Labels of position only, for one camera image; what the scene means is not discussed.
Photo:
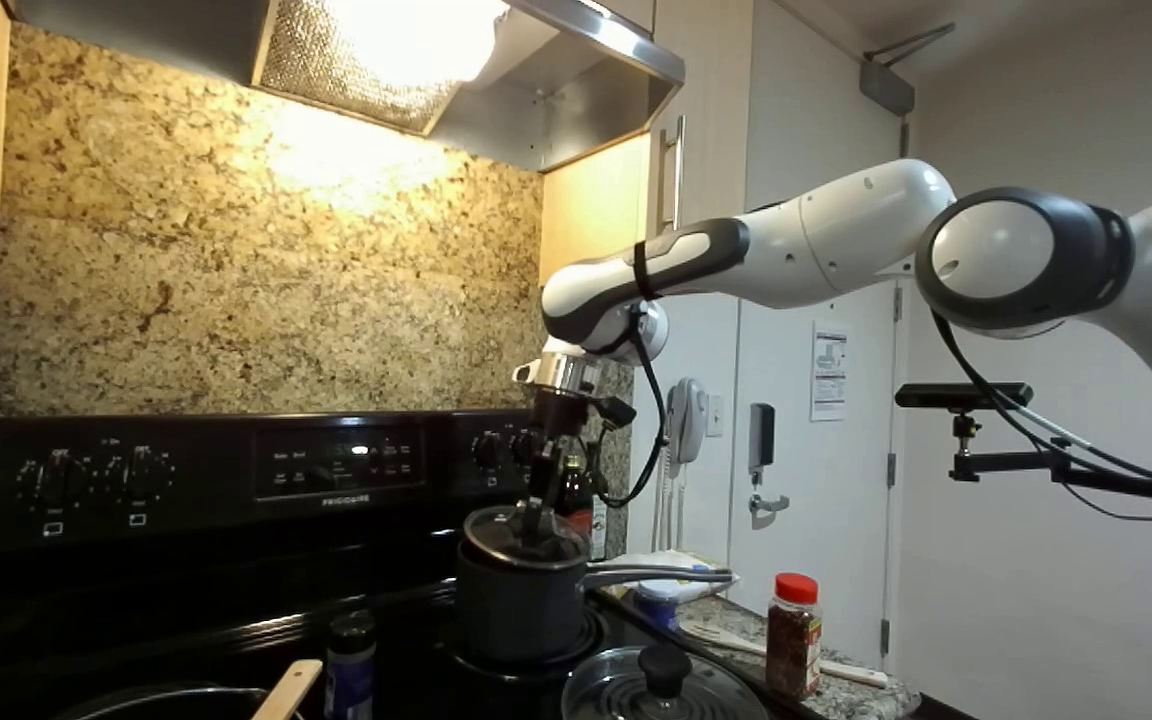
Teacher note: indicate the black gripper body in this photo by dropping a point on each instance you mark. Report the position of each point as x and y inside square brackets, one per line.
[578, 426]

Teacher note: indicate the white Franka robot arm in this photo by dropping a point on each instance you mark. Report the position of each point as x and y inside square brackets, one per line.
[803, 246]

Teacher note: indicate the blue jar with white lid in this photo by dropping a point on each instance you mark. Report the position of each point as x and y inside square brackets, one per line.
[659, 611]

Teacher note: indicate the black door lock box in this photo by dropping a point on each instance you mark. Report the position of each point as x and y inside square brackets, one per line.
[762, 441]

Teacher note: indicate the large glass lid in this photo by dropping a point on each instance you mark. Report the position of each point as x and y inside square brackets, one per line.
[628, 693]

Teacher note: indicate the white door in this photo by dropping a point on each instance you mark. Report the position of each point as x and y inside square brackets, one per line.
[803, 533]

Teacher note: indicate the paper notice on door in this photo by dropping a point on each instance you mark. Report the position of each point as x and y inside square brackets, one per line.
[828, 379]

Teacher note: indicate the spice jar with orange lid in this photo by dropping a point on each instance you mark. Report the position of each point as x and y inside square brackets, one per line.
[795, 645]

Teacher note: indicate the dark bottle with blue label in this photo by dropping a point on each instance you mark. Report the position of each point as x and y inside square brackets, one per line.
[348, 661]

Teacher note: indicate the steel range hood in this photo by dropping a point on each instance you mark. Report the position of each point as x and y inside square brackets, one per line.
[562, 92]

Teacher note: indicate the black electric stove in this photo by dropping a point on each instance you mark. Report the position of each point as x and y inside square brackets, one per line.
[201, 467]

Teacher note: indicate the black frying pan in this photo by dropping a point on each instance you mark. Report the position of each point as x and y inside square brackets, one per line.
[176, 703]

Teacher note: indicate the grey door closer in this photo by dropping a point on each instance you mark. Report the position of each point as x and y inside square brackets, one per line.
[891, 75]

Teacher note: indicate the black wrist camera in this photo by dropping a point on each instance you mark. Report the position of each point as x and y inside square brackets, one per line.
[617, 410]

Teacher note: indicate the white wall phone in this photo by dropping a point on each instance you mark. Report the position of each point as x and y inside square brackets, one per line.
[690, 423]

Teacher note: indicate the black stereo camera bar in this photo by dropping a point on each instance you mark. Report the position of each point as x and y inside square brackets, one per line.
[960, 392]

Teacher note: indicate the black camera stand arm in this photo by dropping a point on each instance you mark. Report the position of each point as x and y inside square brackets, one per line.
[1069, 468]

